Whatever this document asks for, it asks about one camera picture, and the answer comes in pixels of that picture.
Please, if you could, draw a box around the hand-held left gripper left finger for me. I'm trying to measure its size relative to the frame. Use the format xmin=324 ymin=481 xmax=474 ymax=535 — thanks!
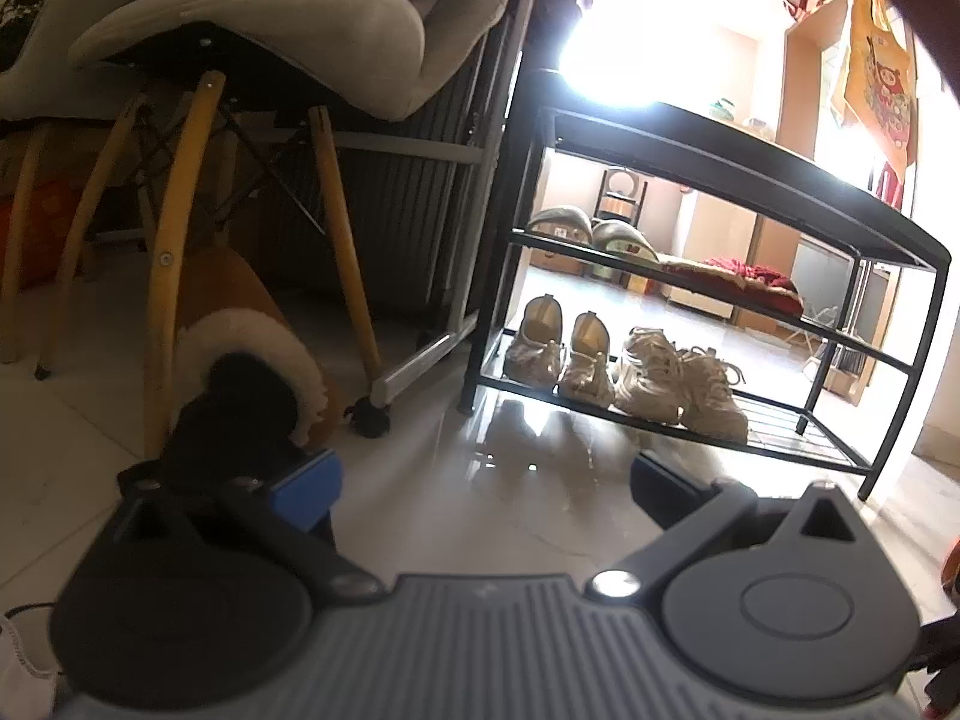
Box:
xmin=118 ymin=448 xmax=392 ymax=607

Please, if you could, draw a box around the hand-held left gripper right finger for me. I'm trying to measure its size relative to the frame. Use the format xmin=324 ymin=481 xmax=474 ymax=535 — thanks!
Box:
xmin=588 ymin=453 xmax=865 ymax=607

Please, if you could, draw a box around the brown fur-lined boot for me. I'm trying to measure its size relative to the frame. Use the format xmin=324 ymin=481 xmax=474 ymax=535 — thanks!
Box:
xmin=157 ymin=244 xmax=350 ymax=492

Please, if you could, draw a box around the white chunky sneaker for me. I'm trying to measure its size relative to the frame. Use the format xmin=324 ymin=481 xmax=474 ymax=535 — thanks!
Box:
xmin=679 ymin=347 xmax=751 ymax=443
xmin=613 ymin=326 xmax=688 ymax=425

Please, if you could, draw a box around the beige flat shoe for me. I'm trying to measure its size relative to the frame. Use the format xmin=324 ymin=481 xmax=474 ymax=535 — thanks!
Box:
xmin=556 ymin=311 xmax=617 ymax=410
xmin=502 ymin=295 xmax=565 ymax=391

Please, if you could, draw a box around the grey green slipper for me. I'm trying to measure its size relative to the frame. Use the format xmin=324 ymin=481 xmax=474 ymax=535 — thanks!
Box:
xmin=527 ymin=206 xmax=595 ymax=246
xmin=591 ymin=219 xmax=661 ymax=263

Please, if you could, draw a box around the small dark wooden stand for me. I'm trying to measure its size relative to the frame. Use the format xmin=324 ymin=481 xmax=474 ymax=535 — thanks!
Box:
xmin=595 ymin=168 xmax=650 ymax=232

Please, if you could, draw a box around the grey ribbed panel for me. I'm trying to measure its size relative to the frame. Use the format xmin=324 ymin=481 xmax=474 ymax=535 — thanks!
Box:
xmin=259 ymin=30 xmax=500 ymax=327

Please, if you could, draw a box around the white shoe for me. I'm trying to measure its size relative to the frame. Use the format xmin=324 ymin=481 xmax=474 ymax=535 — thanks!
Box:
xmin=0 ymin=607 xmax=59 ymax=720

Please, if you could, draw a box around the black metal shoe rack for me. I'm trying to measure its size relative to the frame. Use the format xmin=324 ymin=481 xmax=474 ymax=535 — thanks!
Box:
xmin=459 ymin=69 xmax=952 ymax=502

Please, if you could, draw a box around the orange box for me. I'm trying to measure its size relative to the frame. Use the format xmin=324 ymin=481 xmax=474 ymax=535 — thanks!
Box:
xmin=0 ymin=178 xmax=85 ymax=295

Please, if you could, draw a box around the yellow printed hanging cloth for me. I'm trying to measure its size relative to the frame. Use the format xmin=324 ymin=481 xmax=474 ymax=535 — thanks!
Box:
xmin=841 ymin=0 xmax=919 ymax=167

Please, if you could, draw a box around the grey chair with wooden legs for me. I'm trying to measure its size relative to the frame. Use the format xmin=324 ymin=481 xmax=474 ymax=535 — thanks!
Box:
xmin=34 ymin=0 xmax=512 ymax=458
xmin=0 ymin=0 xmax=158 ymax=365

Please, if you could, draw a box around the white frame table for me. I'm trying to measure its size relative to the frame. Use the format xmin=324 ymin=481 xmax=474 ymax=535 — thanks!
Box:
xmin=322 ymin=0 xmax=552 ymax=440

